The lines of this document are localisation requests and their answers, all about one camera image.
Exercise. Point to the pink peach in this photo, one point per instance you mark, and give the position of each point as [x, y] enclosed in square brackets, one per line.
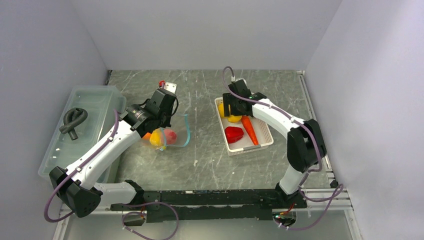
[170, 136]

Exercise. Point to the yellow lemon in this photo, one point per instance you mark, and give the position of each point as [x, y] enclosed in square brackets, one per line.
[156, 138]
[234, 118]
[221, 111]

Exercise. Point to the white plastic basket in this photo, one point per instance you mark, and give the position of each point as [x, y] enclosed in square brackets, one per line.
[245, 145]

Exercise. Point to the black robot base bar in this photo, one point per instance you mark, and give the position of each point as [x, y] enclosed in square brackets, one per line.
[259, 204]

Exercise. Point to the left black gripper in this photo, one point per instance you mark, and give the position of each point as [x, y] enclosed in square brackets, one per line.
[167, 123]

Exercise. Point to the clear plastic storage box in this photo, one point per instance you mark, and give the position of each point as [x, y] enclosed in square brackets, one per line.
[100, 103]

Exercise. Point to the orange tangerine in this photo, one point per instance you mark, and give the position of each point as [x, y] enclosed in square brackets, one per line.
[147, 136]

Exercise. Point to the orange carrot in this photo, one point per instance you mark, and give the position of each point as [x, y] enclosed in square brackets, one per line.
[248, 126]

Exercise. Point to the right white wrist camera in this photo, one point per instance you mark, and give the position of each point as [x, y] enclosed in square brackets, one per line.
[234, 79]

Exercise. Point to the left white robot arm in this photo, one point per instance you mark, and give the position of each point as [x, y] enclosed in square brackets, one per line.
[76, 185]

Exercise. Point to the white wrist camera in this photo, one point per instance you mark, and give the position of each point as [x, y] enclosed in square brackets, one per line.
[168, 86]
[234, 79]

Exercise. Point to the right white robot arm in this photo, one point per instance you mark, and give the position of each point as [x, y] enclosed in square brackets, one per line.
[305, 144]

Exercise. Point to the red bell pepper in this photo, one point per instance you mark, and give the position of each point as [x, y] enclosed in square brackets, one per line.
[233, 134]

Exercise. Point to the yellow lemon front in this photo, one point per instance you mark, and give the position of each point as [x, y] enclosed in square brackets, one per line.
[156, 138]

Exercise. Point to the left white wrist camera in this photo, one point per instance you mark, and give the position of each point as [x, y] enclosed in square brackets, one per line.
[168, 86]

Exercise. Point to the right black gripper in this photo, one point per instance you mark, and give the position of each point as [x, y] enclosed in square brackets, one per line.
[228, 99]

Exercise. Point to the clear zip top bag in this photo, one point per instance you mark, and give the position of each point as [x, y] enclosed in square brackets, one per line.
[179, 124]

